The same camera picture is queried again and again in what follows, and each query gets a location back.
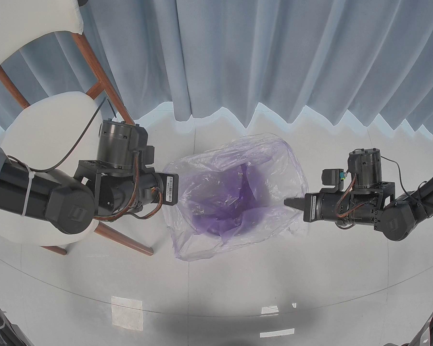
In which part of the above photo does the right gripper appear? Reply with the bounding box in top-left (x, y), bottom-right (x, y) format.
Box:
top-left (303, 192), bottom-right (350, 224)

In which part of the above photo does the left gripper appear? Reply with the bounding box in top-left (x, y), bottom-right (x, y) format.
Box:
top-left (139, 172), bottom-right (179, 208)

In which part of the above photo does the purple plastic bag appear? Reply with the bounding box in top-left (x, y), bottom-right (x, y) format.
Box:
top-left (162, 132), bottom-right (309, 262)

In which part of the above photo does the white trash bin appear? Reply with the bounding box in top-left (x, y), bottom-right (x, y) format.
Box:
top-left (180, 162), bottom-right (275, 251)

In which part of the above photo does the white cushioned wooden chair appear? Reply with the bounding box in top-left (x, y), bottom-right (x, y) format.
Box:
top-left (0, 0), bottom-right (154, 257)

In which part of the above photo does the pale blue curtain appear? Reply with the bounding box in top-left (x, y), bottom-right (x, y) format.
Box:
top-left (0, 0), bottom-right (433, 140)

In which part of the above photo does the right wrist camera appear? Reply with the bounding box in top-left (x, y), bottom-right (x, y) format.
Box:
top-left (319, 168), bottom-right (347, 194)

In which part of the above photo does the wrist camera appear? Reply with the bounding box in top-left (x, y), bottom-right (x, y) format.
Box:
top-left (319, 168), bottom-right (347, 194)
top-left (134, 125), bottom-right (156, 175)

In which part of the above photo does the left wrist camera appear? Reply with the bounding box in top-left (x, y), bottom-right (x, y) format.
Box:
top-left (134, 125), bottom-right (156, 175)

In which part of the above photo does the black cable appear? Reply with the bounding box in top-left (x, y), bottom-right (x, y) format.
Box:
top-left (380, 156), bottom-right (424, 203)
top-left (7, 99), bottom-right (118, 172)

